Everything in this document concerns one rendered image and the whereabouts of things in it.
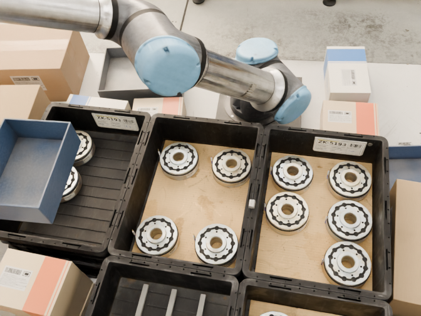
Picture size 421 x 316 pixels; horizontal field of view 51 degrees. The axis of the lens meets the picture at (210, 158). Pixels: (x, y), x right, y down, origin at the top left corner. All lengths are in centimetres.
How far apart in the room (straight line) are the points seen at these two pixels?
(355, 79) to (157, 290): 86
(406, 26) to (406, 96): 140
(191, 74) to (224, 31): 192
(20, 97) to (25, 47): 27
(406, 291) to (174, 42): 70
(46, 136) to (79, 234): 28
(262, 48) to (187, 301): 68
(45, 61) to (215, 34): 145
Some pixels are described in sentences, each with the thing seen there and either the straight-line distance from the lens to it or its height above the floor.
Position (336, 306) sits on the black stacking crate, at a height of 88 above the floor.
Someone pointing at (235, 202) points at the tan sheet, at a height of 83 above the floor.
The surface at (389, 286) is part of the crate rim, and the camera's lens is 98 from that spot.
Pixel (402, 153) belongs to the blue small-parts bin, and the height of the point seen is 73.
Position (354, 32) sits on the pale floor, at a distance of 282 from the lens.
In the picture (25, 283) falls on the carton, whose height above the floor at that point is 92.
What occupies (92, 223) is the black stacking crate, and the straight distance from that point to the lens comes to 117.
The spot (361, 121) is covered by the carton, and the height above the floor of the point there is 77.
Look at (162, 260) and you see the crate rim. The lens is 98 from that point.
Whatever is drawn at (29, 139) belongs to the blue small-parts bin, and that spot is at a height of 107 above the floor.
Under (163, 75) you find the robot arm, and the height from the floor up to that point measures 122.
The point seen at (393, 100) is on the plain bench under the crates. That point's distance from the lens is 154.
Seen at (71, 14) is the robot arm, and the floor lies 130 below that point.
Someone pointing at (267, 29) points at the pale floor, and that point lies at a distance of 279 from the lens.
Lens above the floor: 183
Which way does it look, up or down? 57 degrees down
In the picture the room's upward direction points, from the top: 9 degrees counter-clockwise
